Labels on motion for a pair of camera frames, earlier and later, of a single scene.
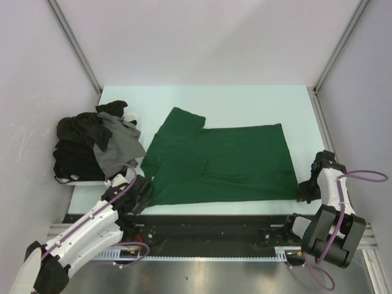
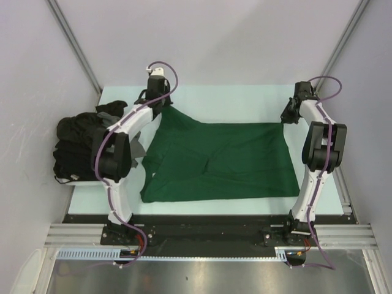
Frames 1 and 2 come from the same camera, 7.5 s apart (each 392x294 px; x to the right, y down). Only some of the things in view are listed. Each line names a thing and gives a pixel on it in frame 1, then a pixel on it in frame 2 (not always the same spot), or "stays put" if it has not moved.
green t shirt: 189,163 stays put
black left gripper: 136,210 → 167,102
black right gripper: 304,195 → 286,117
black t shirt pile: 77,135 stays put
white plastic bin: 130,117 stays put
